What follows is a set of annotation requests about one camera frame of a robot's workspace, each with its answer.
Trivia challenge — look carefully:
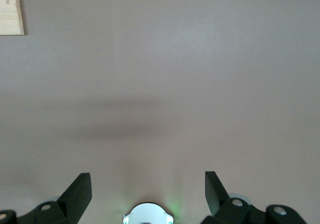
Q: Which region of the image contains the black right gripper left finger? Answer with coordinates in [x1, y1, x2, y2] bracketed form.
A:
[0, 173, 93, 224]

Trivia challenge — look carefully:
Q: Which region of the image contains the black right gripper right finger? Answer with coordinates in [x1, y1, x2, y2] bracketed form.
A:
[199, 171, 309, 224]

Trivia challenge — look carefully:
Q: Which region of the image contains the wooden cutting board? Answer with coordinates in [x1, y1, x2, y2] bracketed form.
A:
[0, 0, 25, 36]

